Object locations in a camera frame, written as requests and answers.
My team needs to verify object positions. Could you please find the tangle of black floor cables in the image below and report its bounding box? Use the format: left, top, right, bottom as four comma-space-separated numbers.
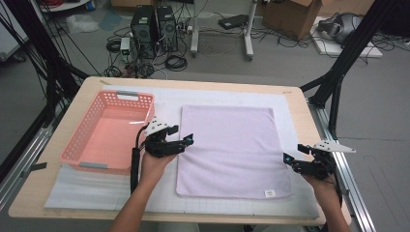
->
206, 13, 410, 66

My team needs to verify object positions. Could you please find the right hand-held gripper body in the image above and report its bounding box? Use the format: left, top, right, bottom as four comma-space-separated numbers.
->
291, 139, 357, 181

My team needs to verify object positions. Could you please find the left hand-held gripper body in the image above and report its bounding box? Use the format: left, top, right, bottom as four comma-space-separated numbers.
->
143, 115, 187, 159

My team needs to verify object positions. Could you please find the clear plastic bag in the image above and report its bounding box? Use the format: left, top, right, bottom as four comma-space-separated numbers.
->
66, 13, 100, 35

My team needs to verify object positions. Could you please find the pink plastic basket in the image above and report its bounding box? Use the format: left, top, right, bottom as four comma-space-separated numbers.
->
58, 90, 156, 177

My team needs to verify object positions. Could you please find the white round table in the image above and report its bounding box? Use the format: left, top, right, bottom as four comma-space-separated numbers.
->
38, 0, 93, 14

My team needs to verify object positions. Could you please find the white floor board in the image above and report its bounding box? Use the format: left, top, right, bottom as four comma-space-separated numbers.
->
309, 15, 384, 60

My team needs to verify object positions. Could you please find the open cardboard box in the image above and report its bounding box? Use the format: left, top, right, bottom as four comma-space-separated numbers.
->
261, 0, 323, 42

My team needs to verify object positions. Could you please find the teal plastic sheet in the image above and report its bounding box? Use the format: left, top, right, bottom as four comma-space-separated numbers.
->
98, 9, 124, 32

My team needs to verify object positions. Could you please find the small black cable coil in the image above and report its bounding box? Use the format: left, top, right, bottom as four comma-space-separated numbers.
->
105, 40, 122, 54

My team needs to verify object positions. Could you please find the lilac patterned towel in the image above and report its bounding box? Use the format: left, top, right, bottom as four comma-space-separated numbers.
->
175, 104, 294, 200

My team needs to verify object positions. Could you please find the aluminium rail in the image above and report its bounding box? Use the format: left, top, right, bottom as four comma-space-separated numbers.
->
307, 100, 377, 232
0, 105, 64, 212

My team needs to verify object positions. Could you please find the person's left hand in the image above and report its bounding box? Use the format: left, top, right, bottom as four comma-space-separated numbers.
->
139, 151, 179, 189

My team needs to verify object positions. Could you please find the large black cable coil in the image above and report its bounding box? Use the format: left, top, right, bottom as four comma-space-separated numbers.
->
164, 54, 189, 73

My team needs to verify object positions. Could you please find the person's right hand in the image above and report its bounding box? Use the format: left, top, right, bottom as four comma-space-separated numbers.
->
303, 173, 343, 208

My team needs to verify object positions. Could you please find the grey rounded device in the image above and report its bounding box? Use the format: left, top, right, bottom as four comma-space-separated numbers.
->
317, 12, 364, 44

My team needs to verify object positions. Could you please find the white power adapter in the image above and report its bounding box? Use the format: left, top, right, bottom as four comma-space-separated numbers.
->
119, 37, 132, 62

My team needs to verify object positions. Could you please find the narrow black computer tower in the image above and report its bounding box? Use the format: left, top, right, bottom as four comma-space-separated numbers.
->
156, 5, 179, 54

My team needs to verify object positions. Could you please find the black metal frame post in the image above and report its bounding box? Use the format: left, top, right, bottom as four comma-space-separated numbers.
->
299, 0, 399, 141
0, 0, 91, 183

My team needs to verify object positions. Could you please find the black flat box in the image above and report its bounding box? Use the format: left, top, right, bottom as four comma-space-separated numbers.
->
218, 14, 249, 31

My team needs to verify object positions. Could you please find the white foam sheet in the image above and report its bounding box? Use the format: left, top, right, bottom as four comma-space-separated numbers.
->
44, 163, 133, 211

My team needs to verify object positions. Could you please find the wide black computer tower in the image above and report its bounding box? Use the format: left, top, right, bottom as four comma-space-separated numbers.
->
130, 4, 159, 61

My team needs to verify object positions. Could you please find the white grid mat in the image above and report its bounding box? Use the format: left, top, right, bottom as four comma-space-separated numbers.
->
96, 84, 320, 220

